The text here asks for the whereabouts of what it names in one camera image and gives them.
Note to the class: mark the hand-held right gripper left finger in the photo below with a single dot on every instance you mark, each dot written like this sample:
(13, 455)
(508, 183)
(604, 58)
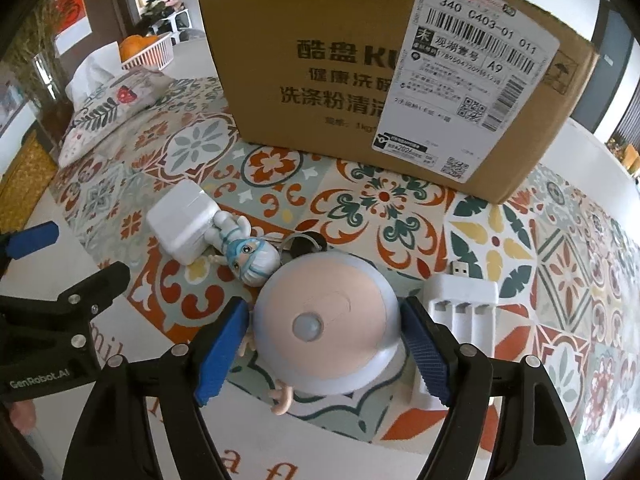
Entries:
(220, 355)

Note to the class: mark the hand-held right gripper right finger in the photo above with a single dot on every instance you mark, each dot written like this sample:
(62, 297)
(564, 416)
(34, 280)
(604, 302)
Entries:
(427, 355)

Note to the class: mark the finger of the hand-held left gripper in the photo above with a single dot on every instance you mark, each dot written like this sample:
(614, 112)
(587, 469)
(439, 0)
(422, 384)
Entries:
(100, 290)
(30, 240)

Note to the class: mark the round pink night light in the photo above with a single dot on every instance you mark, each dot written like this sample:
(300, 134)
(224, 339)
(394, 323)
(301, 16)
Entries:
(340, 330)

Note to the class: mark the brown cardboard box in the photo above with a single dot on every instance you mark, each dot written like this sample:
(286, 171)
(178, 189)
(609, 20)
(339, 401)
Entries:
(325, 60)

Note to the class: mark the person's left hand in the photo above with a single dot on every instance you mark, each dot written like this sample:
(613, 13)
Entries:
(22, 420)

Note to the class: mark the yellow woven box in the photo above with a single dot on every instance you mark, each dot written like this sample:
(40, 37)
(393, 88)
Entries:
(25, 185)

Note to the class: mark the white battery charger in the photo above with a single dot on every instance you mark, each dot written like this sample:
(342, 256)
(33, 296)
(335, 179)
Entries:
(465, 310)

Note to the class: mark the small white suited figurine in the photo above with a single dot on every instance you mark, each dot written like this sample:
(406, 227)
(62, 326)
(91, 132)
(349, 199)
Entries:
(245, 255)

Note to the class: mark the white square power adapter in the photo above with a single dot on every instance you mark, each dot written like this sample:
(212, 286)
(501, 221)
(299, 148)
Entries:
(180, 220)

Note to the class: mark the colourful patterned table runner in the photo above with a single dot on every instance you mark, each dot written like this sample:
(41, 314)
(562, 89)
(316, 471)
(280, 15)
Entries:
(400, 210)

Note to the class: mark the leaf print tissue cover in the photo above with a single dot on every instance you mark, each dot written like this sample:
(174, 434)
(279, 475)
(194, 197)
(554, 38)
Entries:
(110, 110)

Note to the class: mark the vase of dried flowers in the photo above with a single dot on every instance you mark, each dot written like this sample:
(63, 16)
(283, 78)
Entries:
(55, 60)

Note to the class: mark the white fruit basket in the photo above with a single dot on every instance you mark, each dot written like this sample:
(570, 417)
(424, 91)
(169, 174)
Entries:
(150, 57)

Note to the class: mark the orange fruit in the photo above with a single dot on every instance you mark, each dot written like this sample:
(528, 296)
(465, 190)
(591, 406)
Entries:
(136, 45)

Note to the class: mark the white shoe rack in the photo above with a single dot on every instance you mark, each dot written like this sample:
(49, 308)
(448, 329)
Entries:
(170, 15)

